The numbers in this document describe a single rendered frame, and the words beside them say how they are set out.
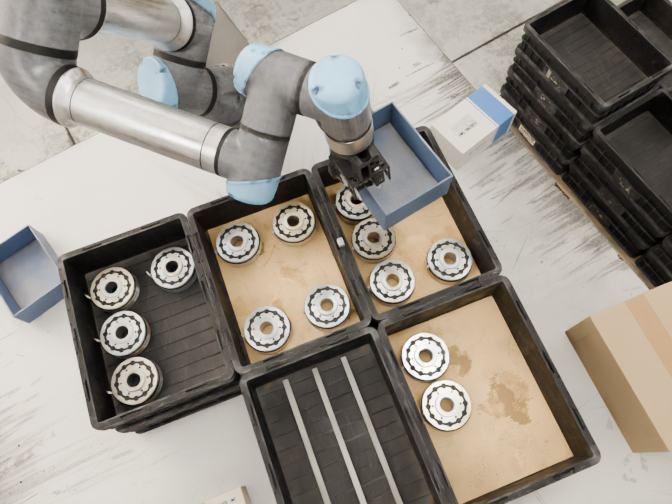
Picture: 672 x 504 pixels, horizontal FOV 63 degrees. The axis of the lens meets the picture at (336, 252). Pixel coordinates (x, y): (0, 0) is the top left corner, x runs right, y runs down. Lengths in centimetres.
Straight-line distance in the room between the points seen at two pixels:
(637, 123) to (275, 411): 159
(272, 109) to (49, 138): 208
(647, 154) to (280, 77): 160
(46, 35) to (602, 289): 130
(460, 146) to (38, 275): 116
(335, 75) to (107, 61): 226
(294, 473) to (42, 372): 70
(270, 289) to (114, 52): 189
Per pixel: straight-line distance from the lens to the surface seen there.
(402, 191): 110
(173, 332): 132
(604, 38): 225
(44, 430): 155
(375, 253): 127
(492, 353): 127
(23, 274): 167
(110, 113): 91
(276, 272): 130
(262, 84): 79
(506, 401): 127
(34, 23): 96
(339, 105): 73
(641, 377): 134
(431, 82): 172
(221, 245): 132
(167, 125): 86
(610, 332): 133
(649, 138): 220
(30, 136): 285
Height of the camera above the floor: 205
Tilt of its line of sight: 69 degrees down
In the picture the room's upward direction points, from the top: 7 degrees counter-clockwise
